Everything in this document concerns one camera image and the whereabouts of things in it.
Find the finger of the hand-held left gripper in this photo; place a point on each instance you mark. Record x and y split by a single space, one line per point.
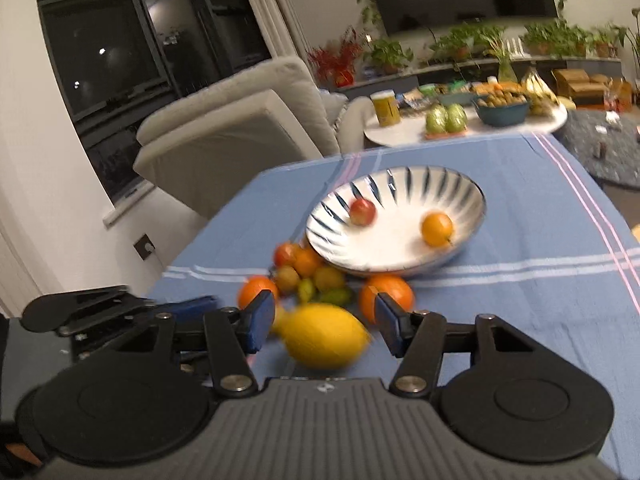
75 307
192 307

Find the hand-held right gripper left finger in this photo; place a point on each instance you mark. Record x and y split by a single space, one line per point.
262 319

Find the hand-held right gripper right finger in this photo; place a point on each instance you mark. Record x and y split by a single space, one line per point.
387 324

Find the large orange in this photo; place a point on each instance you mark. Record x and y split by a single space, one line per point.
396 290

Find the brown kiwi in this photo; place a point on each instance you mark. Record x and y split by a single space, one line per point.
286 280

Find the green lime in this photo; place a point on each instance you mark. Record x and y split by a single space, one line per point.
336 296

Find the large yellow lemon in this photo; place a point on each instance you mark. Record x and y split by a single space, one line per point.
325 335

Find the large red apple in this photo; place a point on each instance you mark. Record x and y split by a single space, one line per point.
284 254

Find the small tangerine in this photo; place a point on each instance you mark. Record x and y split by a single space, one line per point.
307 263

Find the striped white ceramic bowl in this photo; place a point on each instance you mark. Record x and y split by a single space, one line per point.
395 242

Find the pile of small brown fruits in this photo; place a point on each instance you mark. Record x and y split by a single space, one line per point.
500 99

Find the small yellow-green fruit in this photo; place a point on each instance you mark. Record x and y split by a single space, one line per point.
306 290

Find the small red apple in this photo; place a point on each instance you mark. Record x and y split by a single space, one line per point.
362 211

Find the blue striped tablecloth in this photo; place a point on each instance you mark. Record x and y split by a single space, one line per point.
525 200

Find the beige sofa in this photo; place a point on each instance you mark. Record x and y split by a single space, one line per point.
225 125

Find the white round table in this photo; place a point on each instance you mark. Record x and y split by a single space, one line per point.
400 136

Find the green apple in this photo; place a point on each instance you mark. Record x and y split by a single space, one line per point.
457 118
436 120

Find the yellow can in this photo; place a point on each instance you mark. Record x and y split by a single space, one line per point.
385 109

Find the pile of snack packets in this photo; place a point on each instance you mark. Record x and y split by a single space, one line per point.
430 94

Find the dark blue bowl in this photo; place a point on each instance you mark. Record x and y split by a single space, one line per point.
501 116

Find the grey television cabinet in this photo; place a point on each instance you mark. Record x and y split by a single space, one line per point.
400 80

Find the dark window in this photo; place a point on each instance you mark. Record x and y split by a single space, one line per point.
100 60

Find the green potted plant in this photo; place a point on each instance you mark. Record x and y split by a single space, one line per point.
462 40
604 42
390 55
555 37

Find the red leaf plant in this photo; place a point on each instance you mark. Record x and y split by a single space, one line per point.
335 57

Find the grey marble table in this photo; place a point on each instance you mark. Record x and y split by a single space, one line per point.
600 145

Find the bunch of bananas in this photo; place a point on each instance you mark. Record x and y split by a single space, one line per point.
537 90

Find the glass vase with greens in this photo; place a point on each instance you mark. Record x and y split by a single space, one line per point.
506 67

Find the white curtain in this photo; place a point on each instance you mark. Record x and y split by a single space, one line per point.
272 10

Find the tall leafy plant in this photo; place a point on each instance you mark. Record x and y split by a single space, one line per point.
631 35

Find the wall socket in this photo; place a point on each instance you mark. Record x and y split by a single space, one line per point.
145 246

